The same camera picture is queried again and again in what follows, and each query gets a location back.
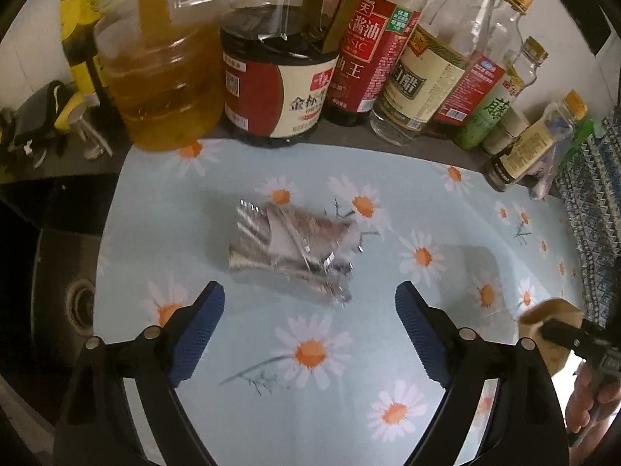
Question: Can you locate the person's right hand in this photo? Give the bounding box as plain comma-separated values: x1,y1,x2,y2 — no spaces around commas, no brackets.
565,363,620,433

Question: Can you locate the daisy print blue tablecloth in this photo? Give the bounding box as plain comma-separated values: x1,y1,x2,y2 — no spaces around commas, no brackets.
91,138,586,466

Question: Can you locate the blue patterned cloth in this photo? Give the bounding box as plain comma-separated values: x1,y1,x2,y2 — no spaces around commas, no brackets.
555,106,620,326

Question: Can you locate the crumpled silver foil wrapper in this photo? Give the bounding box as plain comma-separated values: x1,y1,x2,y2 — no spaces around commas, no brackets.
227,199,363,304

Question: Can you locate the black sink basin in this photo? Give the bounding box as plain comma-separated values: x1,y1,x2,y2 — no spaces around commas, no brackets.
1,174,118,424

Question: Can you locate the small dark sauce bottle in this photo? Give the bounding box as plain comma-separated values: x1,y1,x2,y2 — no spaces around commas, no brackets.
484,89,588,191

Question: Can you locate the small seasoning jar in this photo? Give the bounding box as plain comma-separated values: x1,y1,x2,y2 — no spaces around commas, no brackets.
480,107,529,156

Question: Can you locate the cooking oil bottle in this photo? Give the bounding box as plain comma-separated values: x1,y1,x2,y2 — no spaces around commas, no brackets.
95,0,226,153

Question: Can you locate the dark vinegar red label bottle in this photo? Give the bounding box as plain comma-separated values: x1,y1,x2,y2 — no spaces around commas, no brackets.
432,0,533,137

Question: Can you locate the green pepper oil bottle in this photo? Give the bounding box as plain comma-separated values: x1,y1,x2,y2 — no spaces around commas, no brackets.
453,36,548,150

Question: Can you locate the clear white vinegar bottle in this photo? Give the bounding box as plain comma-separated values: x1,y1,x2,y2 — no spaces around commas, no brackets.
369,0,496,146

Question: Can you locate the large soy sauce jug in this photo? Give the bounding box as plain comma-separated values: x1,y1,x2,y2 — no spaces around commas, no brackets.
220,0,360,148

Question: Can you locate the red label soy sauce bottle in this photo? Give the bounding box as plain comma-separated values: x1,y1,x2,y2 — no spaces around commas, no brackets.
323,0,427,127

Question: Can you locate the yellow dish soap jug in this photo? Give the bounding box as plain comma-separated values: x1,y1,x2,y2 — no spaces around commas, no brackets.
60,0,111,108

